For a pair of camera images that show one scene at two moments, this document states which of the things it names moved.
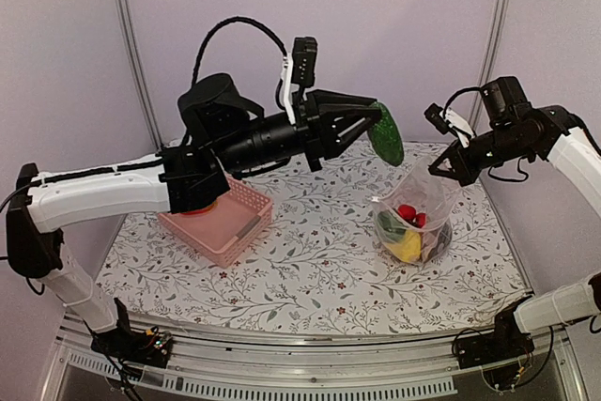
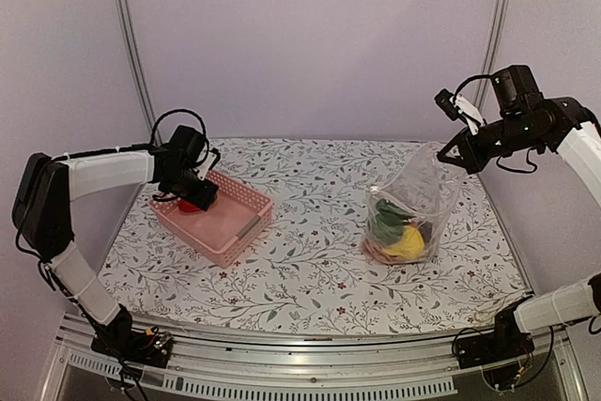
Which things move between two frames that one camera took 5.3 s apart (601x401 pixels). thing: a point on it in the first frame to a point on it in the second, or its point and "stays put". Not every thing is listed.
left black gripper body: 242,152 to 185,189
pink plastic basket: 237,223 stays put
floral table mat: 318,265 stays put
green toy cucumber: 387,137 to 386,232
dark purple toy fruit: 443,240 to 425,228
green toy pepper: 390,226 to 391,212
